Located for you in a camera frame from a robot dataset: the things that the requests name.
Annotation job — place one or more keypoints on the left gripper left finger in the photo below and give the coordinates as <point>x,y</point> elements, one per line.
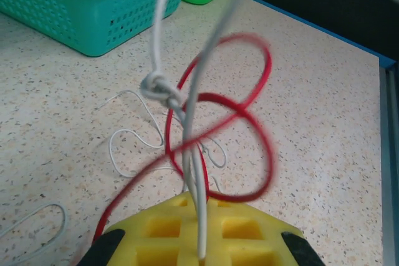
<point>156,241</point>

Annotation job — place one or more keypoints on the teal plastic basket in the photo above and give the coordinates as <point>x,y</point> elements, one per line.
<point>93,13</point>

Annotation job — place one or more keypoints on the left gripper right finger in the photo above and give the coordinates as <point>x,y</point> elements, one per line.
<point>249,238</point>

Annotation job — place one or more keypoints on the blue and aluminium table border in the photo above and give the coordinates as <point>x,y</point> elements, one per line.
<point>389,62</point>

